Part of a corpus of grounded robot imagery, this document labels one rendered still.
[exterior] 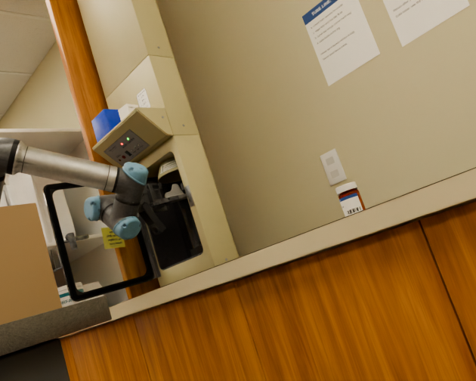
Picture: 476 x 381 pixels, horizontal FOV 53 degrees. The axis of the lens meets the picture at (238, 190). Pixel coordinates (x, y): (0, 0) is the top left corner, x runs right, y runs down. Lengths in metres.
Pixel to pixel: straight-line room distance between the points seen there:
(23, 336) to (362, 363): 0.56
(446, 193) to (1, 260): 0.70
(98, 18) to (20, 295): 1.35
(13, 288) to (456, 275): 0.69
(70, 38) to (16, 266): 1.37
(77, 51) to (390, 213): 1.57
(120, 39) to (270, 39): 0.55
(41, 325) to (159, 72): 1.13
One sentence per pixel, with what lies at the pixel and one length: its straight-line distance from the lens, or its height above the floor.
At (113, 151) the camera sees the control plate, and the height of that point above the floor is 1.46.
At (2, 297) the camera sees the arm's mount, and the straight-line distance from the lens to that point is 0.86.
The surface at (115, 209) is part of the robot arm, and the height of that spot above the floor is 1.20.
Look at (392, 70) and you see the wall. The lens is 1.61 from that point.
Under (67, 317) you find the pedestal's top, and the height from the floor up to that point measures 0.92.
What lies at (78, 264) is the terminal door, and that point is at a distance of 1.67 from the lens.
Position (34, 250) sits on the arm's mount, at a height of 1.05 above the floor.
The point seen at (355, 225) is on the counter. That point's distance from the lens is 0.82.
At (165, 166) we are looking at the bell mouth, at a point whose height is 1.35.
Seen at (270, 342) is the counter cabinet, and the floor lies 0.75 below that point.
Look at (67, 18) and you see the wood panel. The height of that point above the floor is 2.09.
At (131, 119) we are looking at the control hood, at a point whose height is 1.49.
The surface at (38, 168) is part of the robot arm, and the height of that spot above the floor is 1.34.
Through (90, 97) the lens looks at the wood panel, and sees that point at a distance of 1.99.
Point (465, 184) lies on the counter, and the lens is 0.74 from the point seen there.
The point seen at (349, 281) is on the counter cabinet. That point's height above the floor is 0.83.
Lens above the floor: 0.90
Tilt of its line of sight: 10 degrees up
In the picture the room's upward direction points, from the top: 18 degrees counter-clockwise
